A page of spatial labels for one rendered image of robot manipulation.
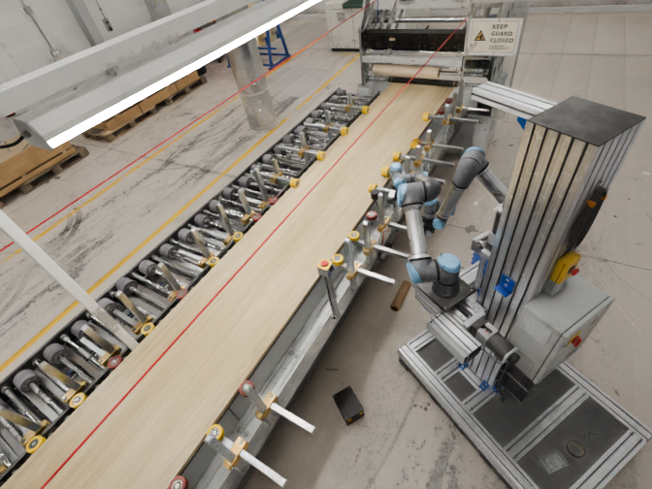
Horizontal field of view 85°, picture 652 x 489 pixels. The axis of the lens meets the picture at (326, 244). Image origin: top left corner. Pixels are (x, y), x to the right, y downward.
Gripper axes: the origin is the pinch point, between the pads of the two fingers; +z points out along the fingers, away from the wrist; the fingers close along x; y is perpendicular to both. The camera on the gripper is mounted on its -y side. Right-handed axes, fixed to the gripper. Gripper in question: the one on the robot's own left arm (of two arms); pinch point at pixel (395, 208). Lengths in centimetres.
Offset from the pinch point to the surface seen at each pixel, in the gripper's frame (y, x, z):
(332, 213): -11.6, 47.4, 10.5
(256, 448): -170, 6, 30
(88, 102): -135, 36, -136
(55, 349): -189, 155, 15
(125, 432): -198, 64, 10
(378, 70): 224, 114, -5
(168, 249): -93, 154, 15
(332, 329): -92, 5, 31
